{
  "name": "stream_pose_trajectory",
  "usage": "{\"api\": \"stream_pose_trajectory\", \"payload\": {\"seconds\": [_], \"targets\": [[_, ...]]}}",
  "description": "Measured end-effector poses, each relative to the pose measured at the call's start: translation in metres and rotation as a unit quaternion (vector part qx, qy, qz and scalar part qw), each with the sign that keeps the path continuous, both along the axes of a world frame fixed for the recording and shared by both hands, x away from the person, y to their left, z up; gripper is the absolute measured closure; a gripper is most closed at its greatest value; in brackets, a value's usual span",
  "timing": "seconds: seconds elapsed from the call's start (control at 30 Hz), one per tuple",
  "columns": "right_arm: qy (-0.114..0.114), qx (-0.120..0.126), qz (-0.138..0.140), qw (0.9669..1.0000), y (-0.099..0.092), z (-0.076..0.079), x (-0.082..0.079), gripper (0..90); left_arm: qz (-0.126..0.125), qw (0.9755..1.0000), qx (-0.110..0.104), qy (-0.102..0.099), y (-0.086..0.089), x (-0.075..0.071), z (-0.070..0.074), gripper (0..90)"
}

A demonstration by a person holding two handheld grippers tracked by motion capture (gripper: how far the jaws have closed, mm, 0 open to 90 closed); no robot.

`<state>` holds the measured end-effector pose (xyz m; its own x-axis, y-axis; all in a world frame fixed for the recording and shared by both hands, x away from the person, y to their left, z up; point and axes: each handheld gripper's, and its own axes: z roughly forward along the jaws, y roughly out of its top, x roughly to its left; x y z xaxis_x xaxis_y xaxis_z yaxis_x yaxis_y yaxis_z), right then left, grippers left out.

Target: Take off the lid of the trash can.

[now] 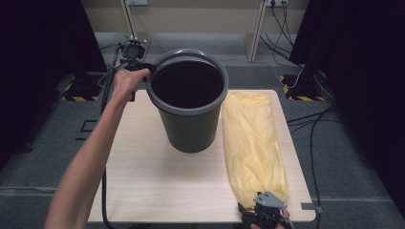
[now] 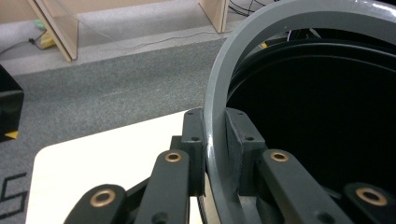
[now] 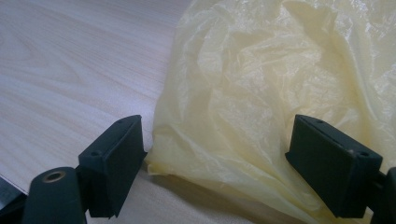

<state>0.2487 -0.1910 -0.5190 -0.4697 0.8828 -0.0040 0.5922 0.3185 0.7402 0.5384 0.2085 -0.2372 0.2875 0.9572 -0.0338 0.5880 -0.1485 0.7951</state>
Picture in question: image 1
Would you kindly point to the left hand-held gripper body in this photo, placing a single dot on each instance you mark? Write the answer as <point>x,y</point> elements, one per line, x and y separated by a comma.
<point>133,51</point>

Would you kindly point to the grey tape piece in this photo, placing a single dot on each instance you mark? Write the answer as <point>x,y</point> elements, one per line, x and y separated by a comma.
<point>310,206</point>

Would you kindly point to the person's left hand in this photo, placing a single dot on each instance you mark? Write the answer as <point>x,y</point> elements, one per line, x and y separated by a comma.
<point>125,82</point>

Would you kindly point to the yellow plastic garbage bag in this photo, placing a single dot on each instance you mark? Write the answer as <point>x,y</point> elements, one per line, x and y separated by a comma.
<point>251,143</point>

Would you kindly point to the white power strip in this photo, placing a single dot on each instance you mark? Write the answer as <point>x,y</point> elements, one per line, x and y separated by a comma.
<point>277,2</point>

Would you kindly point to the black curtain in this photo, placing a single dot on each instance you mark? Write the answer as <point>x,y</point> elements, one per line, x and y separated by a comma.
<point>38,63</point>
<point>366,63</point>

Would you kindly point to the dark grey trash bin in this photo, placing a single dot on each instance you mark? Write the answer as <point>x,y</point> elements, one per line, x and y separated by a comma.
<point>191,133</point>

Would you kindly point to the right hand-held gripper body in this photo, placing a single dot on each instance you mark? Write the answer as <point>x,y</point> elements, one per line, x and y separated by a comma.
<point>269,200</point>

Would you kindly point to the stand base with hazard tape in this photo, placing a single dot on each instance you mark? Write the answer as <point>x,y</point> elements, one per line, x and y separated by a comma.
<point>302,87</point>
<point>82,87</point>

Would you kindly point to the person's right hand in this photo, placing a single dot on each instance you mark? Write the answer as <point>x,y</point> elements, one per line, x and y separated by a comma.
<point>285,219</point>

